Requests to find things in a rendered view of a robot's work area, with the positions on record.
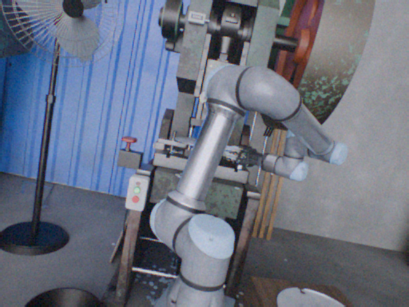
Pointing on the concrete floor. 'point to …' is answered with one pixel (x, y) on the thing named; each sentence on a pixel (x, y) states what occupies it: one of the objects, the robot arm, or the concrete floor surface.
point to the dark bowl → (65, 298)
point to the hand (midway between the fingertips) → (228, 150)
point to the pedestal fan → (53, 238)
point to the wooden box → (267, 290)
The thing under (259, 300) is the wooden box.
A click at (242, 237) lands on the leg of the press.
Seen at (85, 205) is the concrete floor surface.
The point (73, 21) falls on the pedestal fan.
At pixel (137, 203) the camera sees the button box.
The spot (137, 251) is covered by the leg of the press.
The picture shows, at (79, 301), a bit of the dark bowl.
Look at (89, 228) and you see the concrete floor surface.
